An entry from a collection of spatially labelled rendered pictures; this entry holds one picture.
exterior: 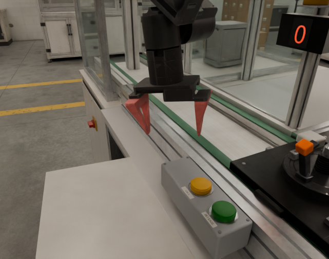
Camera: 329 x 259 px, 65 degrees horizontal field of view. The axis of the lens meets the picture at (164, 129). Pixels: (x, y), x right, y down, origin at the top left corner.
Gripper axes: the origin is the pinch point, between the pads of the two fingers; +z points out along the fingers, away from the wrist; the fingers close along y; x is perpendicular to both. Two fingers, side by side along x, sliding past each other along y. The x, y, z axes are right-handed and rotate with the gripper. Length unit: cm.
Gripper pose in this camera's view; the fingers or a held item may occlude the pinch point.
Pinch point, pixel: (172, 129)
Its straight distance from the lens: 47.3
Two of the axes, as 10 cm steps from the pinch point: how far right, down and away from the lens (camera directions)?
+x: -2.8, 4.3, -8.6
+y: -9.5, -0.1, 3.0
